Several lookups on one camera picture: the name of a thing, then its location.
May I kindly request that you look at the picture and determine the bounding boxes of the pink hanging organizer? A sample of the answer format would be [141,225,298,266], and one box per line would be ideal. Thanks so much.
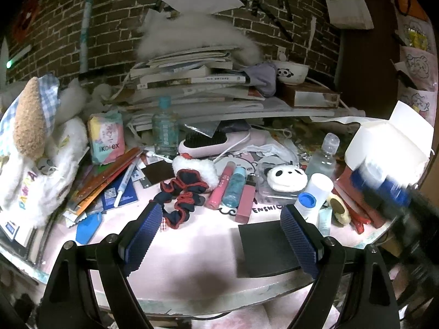
[392,0,438,125]

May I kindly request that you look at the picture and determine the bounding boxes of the white fluffy fur piece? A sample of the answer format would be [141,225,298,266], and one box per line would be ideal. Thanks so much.
[136,13,263,66]

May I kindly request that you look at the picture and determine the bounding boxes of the white blue pen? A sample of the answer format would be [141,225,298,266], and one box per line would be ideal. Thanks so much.
[114,161,136,208]

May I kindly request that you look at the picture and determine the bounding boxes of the brown book box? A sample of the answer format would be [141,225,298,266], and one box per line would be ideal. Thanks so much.
[279,83,340,109]

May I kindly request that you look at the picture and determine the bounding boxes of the blue booklet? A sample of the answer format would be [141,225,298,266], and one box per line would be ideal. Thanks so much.
[101,172,139,211]

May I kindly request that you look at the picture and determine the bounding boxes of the white bottle blue cap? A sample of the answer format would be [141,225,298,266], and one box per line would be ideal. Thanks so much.
[294,173,333,225]

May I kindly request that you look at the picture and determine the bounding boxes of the panda ceramic bowl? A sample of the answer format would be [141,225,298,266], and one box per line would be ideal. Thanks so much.
[273,61,309,86]

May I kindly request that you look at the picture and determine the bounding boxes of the clear plastic case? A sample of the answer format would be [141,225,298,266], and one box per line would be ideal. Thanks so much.
[256,163,304,205]

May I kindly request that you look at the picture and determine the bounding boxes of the stack of books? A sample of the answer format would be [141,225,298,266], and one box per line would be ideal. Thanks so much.
[123,45,365,131]

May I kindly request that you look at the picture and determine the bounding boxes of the hanging paper bag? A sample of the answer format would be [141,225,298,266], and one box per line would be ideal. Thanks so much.
[325,0,374,30]

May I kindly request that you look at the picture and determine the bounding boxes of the pink lip gloss tube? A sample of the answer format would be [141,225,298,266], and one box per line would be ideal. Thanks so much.
[205,162,236,210]

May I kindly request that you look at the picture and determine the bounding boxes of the teal spray bottle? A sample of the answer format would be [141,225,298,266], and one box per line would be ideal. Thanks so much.
[222,166,247,208]

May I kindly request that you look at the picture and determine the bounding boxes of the purple cloth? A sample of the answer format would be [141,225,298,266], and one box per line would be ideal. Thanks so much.
[243,62,278,97]

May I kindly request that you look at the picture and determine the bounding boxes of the plush toy with plaid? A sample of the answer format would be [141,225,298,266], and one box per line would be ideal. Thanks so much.
[1,74,89,227]

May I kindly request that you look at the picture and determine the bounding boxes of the clear bottle with cap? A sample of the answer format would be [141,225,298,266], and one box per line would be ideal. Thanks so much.
[305,133,340,179]

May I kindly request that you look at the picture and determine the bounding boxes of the orange pencils bundle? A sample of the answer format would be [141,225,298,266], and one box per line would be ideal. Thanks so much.
[66,147,142,216]

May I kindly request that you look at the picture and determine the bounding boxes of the white fluffy scrunchie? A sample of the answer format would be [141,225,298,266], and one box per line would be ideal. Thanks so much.
[172,153,220,191]

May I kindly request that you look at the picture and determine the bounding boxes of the Kotex pad pack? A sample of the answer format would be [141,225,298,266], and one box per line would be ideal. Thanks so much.
[87,110,125,165]

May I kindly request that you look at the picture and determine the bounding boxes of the navy red scrunchie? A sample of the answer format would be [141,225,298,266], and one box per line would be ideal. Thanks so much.
[152,169,208,229]

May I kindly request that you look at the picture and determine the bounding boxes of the small black square card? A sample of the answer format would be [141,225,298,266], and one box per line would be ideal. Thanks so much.
[140,160,174,189]

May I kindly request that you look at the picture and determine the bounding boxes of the teal capped drink bottle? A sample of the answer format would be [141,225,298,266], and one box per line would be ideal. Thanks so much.
[152,96,179,157]

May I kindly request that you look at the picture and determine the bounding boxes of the pink rectangular lipstick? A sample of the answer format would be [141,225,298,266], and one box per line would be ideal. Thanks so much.
[234,184,255,224]

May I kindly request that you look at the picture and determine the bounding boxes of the panda plush pouch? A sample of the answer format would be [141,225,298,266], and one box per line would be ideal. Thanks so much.
[267,165,308,192]

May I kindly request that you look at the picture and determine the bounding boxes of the pink hair brush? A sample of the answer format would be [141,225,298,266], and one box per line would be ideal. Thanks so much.
[178,131,251,158]

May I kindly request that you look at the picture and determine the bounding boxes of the blue plastic tag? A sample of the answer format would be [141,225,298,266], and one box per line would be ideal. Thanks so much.
[76,212,102,245]

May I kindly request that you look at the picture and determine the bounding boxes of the yellow round compact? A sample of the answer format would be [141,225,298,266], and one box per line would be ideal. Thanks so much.
[327,195,351,226]

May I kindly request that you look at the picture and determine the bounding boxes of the white open cardboard box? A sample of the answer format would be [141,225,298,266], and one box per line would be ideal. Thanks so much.
[345,101,434,186]

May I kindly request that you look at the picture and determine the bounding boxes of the red hair clip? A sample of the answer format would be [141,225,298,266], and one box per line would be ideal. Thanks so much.
[341,200,371,235]

